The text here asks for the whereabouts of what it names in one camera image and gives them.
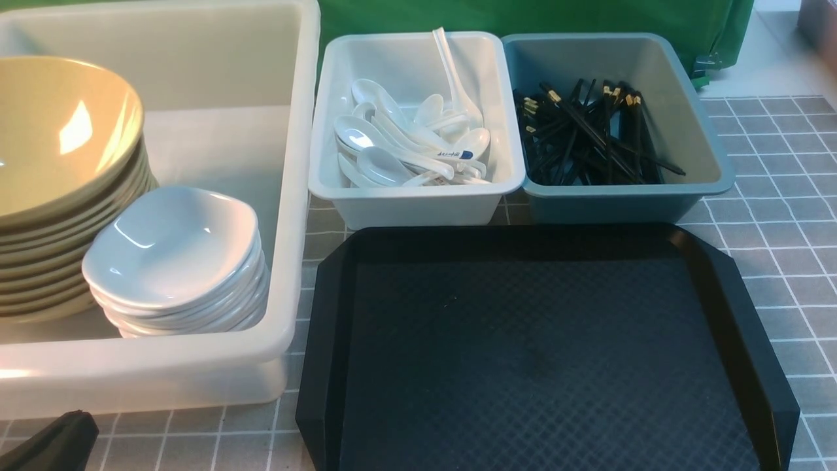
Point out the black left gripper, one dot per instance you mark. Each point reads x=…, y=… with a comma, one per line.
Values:
x=65, y=444

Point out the yellow noodle bowl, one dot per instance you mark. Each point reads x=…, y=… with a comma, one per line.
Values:
x=69, y=128

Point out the stack of white dishes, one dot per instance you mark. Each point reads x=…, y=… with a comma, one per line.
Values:
x=180, y=261

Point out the stack of yellow bowls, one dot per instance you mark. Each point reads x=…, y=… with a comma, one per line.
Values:
x=43, y=246

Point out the large white plastic tub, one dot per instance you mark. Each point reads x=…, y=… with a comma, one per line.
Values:
x=229, y=91

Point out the pile of white spoons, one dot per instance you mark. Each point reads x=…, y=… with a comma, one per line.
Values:
x=382, y=148

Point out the black plastic serving tray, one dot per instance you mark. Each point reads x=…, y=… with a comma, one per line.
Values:
x=614, y=347

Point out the white plastic spoon bin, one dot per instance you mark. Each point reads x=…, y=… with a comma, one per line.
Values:
x=410, y=68

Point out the upright white spoon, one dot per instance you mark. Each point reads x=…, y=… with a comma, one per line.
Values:
x=462, y=104

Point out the pile of black chopsticks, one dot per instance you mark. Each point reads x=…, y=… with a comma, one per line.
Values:
x=598, y=134

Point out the blue-grey plastic chopstick bin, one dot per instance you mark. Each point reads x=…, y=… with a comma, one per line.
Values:
x=680, y=127

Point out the green fabric backdrop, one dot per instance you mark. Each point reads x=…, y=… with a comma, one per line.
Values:
x=711, y=31

